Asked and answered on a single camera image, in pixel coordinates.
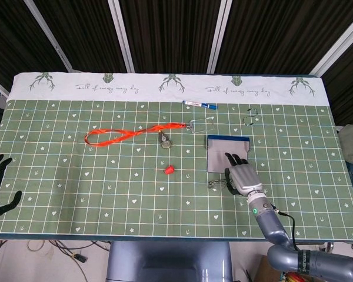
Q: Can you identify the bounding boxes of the cardboard box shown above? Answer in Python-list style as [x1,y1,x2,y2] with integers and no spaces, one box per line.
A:
[254,254,286,282]

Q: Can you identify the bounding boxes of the clear badge holder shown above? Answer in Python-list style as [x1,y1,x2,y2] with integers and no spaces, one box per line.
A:
[185,116,216,133]

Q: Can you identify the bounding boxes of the blue white marker pen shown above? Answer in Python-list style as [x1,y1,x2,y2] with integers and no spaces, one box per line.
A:
[182,100,218,110]

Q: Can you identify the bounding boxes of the orange lanyard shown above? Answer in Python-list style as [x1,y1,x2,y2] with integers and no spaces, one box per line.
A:
[85,122,189,147]

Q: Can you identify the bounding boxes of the grey blue robot torso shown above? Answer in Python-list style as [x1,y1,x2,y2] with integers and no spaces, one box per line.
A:
[105,240,233,282]

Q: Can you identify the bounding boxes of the green grid tablecloth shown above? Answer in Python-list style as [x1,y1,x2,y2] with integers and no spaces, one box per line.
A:
[0,72,353,240]

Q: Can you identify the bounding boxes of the bronze oval pendant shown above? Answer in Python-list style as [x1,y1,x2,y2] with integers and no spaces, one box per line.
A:
[159,132,173,149]

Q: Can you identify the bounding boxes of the black floor cable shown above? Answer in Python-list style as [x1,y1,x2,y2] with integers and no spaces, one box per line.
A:
[48,240,111,265]

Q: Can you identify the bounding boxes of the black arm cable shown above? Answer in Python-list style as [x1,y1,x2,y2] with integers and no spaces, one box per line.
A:
[270,205,301,252]

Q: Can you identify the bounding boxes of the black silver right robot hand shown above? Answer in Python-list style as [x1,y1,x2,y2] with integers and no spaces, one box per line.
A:
[225,152,263,197]

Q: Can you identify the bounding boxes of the wire-rim eyeglasses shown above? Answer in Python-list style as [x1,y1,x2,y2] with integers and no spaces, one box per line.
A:
[208,179,229,189]

